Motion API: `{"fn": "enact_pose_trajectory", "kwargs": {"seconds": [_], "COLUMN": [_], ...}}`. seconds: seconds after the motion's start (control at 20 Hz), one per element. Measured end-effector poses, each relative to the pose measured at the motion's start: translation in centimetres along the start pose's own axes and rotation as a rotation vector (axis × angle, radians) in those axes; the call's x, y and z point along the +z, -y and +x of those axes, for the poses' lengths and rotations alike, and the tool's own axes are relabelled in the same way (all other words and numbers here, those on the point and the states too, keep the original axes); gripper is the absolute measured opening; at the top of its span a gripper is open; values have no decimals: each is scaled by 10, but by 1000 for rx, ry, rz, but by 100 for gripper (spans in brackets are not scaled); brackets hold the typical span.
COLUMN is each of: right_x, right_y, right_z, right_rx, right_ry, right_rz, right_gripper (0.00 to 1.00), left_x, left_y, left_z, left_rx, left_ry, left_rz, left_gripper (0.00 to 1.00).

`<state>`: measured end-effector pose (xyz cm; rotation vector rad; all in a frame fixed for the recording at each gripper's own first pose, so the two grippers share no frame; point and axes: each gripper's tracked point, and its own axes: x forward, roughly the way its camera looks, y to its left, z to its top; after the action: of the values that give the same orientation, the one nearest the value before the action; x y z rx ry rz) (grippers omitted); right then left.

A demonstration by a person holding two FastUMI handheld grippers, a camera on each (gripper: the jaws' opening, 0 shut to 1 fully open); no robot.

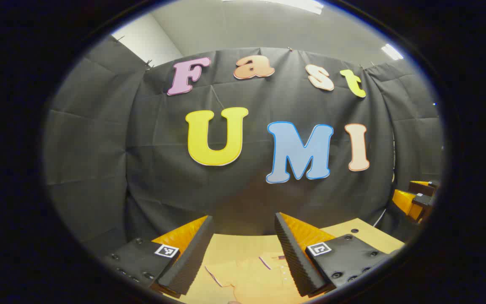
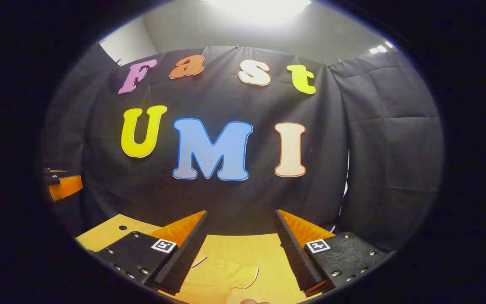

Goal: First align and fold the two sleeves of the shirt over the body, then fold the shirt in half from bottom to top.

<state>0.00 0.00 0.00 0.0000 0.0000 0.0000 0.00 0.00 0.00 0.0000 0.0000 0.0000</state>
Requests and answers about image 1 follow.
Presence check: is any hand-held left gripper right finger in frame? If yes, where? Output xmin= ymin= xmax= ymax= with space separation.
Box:
xmin=274 ymin=212 xmax=402 ymax=297

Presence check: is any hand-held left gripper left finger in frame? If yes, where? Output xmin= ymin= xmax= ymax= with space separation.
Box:
xmin=102 ymin=215 xmax=215 ymax=299

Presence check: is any orange T-shirt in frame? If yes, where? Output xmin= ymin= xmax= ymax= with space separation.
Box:
xmin=204 ymin=252 xmax=305 ymax=304

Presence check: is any ceiling light panel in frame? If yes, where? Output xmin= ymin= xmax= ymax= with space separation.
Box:
xmin=381 ymin=43 xmax=404 ymax=61

